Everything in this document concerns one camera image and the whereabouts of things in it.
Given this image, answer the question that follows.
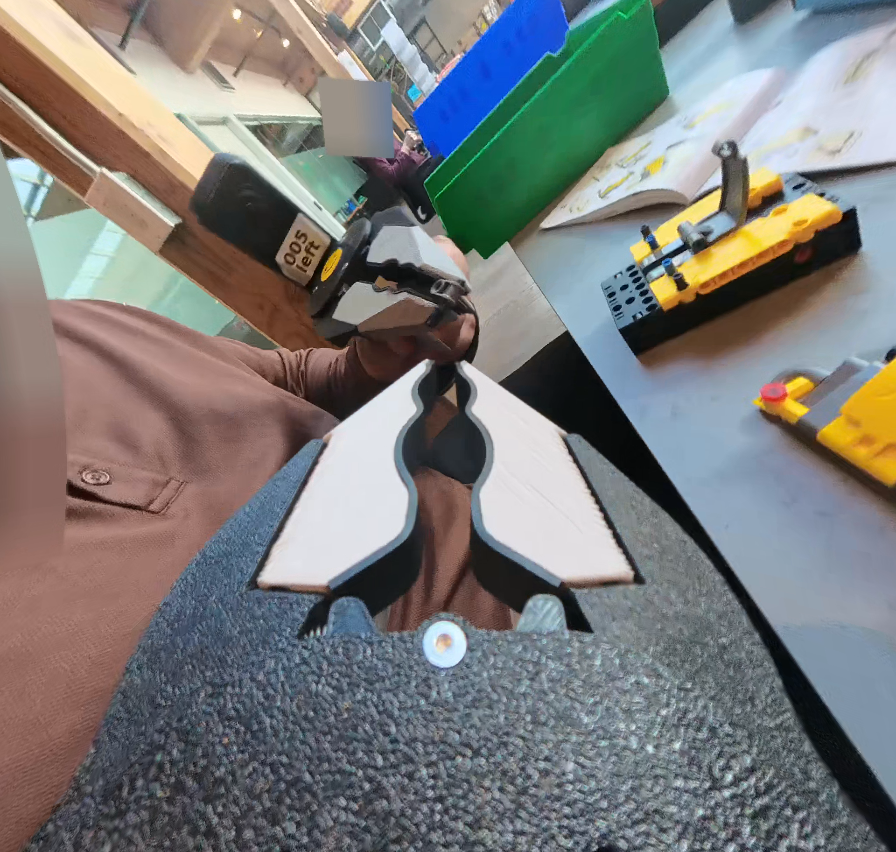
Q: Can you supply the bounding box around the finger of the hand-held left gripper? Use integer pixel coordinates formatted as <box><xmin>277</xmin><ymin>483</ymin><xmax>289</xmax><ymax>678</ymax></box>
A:
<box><xmin>330</xmin><ymin>283</ymin><xmax>452</xmax><ymax>343</ymax></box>
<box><xmin>364</xmin><ymin>224</ymin><xmax>471</xmax><ymax>301</ymax></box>

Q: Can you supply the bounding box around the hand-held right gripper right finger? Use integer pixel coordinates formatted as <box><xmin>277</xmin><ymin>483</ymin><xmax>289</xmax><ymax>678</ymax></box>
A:
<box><xmin>455</xmin><ymin>362</ymin><xmax>637</xmax><ymax>590</ymax></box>

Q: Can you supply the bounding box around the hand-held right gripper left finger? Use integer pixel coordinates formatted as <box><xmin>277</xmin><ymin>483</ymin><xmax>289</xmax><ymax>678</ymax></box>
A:
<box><xmin>255</xmin><ymin>360</ymin><xmax>431</xmax><ymax>595</ymax></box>

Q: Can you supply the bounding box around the grey connector with black pins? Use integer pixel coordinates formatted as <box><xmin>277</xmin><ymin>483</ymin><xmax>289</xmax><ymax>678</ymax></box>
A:
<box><xmin>430</xmin><ymin>279</ymin><xmax>471</xmax><ymax>328</ymax></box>

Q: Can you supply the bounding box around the black yellow toy base assembly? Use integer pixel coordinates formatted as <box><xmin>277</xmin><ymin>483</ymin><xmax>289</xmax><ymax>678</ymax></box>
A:
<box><xmin>601</xmin><ymin>139</ymin><xmax>862</xmax><ymax>357</ymax></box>

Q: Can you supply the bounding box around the person's left forearm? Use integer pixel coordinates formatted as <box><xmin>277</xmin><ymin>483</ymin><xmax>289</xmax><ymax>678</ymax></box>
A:
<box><xmin>231</xmin><ymin>337</ymin><xmax>393</xmax><ymax>420</ymax></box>

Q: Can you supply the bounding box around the person's left hand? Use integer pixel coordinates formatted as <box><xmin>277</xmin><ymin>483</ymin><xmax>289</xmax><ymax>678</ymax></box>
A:
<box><xmin>352</xmin><ymin>236</ymin><xmax>482</xmax><ymax>384</ymax></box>

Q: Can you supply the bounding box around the white framed glass partition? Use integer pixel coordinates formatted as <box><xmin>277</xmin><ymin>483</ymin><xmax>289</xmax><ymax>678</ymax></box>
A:
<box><xmin>0</xmin><ymin>110</ymin><xmax>365</xmax><ymax>349</ymax></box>

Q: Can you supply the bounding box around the wooden table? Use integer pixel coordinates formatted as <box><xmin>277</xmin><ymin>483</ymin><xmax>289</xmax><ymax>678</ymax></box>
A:
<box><xmin>0</xmin><ymin>0</ymin><xmax>330</xmax><ymax>352</ymax></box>

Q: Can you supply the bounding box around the green plastic bin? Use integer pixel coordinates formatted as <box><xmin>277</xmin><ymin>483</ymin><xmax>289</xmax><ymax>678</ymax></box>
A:
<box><xmin>423</xmin><ymin>0</ymin><xmax>669</xmax><ymax>259</ymax></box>

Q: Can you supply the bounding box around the person's brown shirt torso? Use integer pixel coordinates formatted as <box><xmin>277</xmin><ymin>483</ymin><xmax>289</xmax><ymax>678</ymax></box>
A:
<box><xmin>0</xmin><ymin>299</ymin><xmax>519</xmax><ymax>852</ymax></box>

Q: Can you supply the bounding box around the blue plastic bin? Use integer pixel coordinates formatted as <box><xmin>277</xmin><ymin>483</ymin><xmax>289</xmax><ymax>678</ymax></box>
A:
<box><xmin>413</xmin><ymin>0</ymin><xmax>571</xmax><ymax>160</ymax></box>

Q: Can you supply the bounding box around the open instruction booklet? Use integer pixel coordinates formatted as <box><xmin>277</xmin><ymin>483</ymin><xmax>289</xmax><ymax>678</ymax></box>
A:
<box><xmin>539</xmin><ymin>22</ymin><xmax>896</xmax><ymax>230</ymax></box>

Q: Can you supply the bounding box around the yellow grey toy hood assembly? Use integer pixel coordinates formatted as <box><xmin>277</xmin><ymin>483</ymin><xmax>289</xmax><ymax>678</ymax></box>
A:
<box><xmin>752</xmin><ymin>348</ymin><xmax>896</xmax><ymax>496</ymax></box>

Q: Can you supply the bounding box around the white wall switch box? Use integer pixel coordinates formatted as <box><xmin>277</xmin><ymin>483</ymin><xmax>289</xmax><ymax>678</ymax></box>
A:
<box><xmin>84</xmin><ymin>169</ymin><xmax>183</xmax><ymax>251</ymax></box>

